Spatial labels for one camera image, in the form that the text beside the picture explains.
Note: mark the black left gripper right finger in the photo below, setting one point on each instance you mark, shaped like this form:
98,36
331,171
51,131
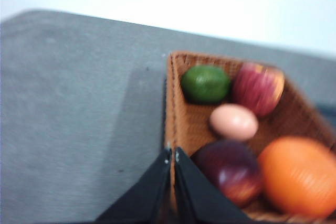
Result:
199,199

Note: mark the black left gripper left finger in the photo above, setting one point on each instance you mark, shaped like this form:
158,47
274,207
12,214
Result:
146,200

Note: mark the beige egg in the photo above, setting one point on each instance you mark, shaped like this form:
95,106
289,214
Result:
234,122

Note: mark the brown wicker basket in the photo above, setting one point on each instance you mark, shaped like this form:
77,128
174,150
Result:
188,123

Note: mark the dark purple plum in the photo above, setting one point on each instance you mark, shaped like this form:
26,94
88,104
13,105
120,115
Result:
233,168

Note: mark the orange tangerine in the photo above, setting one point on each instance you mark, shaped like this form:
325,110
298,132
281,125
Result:
299,176

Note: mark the green lime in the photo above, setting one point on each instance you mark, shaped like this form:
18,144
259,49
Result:
205,84

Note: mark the red apple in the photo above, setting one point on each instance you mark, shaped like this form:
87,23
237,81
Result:
258,86

